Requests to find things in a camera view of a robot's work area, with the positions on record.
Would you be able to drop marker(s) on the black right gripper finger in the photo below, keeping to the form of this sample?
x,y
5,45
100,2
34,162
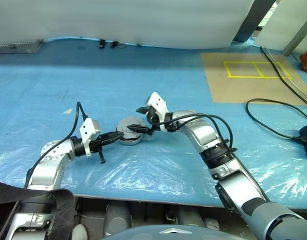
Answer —
x,y
143,110
141,129

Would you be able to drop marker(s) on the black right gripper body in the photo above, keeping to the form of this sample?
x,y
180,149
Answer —
x,y
157,122

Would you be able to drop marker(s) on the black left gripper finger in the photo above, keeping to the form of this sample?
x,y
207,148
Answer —
x,y
113,135
112,141

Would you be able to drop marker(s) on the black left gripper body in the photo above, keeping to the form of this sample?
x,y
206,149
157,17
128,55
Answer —
x,y
97,145

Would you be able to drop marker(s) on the silver motor base copper windings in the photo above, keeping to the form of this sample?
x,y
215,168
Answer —
x,y
129,142

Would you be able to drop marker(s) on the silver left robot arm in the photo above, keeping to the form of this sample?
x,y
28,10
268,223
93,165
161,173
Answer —
x,y
51,165

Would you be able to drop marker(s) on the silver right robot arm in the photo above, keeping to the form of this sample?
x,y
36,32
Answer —
x,y
203,132

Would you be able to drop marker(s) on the small tan tape scrap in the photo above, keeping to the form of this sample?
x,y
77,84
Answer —
x,y
68,111

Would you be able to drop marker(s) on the small black clip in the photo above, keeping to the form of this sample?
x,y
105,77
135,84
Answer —
x,y
101,43
113,44

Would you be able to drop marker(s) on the brown cardboard sheet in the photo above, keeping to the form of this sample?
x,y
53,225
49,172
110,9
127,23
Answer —
x,y
218,82

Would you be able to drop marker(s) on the large grey rounded shape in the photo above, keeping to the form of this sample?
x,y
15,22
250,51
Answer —
x,y
117,217

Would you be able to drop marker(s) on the white foam backdrop sheet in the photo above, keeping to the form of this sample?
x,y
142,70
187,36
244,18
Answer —
x,y
118,20

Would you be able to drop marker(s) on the grey robot torso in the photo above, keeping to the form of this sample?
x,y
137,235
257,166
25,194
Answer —
x,y
173,232

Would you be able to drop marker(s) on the small pale rounded shape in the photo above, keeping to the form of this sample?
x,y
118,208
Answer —
x,y
211,223

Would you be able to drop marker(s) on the grey metal tray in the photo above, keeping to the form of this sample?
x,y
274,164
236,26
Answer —
x,y
18,46

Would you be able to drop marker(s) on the clear plastic tube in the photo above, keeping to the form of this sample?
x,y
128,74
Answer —
x,y
297,83

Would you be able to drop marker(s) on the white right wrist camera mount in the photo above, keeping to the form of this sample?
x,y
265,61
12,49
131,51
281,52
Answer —
x,y
157,102

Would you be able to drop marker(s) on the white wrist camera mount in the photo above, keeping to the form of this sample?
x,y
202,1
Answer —
x,y
89,127
157,102

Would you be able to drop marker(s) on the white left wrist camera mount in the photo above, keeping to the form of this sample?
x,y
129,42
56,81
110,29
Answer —
x,y
89,127

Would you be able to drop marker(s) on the grey metal post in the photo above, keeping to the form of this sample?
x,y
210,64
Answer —
x,y
253,22

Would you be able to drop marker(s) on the silver aluminium frame bar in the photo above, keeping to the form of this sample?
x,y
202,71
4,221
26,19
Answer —
x,y
299,32

